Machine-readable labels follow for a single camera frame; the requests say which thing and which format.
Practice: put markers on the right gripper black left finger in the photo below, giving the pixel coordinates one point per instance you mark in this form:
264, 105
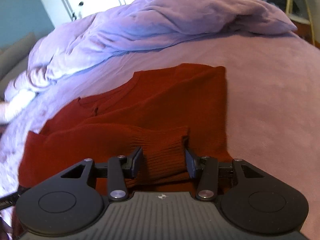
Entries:
119, 169

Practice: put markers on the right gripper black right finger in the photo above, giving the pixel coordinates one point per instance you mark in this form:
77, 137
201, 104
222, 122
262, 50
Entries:
204, 173

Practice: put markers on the red knit cardigan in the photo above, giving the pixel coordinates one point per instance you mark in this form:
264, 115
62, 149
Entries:
162, 111

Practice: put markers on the pink fleece bed blanket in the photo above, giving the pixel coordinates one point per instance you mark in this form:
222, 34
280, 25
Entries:
273, 104

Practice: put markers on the lilac crumpled duvet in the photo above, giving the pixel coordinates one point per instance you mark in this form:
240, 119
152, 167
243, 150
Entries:
140, 26

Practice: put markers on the white side table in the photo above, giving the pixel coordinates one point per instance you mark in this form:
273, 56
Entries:
299, 12

